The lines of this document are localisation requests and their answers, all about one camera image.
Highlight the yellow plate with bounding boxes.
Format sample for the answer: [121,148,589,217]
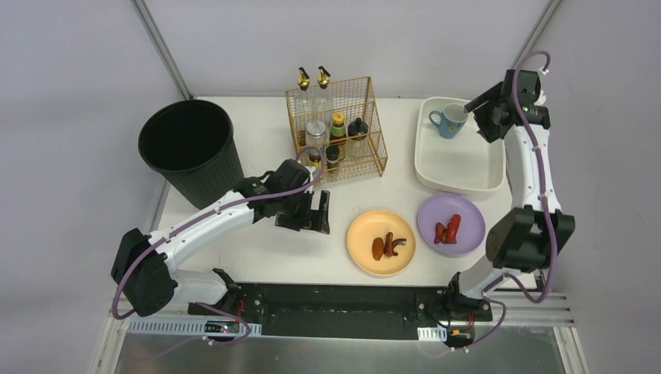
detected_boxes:
[346,210,416,277]

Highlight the blue white mug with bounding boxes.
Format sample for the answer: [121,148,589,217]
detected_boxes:
[428,104,468,139]

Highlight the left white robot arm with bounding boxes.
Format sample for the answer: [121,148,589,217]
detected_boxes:
[111,159,331,319]

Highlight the brown sausage pieces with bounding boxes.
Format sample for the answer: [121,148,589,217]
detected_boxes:
[371,232,408,261]

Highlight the purple plate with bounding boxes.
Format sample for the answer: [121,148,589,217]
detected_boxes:
[417,193,486,257]

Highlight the small black cap jar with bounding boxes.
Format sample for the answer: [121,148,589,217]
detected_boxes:
[325,145,340,173]

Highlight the gold wire rack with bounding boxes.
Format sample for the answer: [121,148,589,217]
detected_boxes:
[285,76,388,183]

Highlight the glass bottle with brown sauce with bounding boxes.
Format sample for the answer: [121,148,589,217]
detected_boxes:
[293,67,313,146]

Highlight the black lid glass jar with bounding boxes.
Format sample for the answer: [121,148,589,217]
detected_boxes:
[347,117,369,159]

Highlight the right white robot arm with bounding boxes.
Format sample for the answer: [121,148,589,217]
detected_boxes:
[440,69,575,312]

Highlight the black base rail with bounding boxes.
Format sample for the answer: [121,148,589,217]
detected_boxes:
[215,283,469,340]

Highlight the black ribbed trash bin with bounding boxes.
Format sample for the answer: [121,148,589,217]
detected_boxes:
[138,100,244,210]

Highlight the red sausage pieces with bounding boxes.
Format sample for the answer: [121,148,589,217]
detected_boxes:
[433,214,461,245]

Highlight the glass oil bottle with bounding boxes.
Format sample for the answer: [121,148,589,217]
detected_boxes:
[313,65,334,125]

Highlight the silver lid spice jar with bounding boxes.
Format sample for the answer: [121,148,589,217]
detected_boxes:
[304,119,327,153]

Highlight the small yellow label bottle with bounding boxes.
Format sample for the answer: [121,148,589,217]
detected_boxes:
[308,152,324,175]

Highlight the yellow cap green bottle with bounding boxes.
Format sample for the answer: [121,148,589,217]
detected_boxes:
[329,112,347,161]

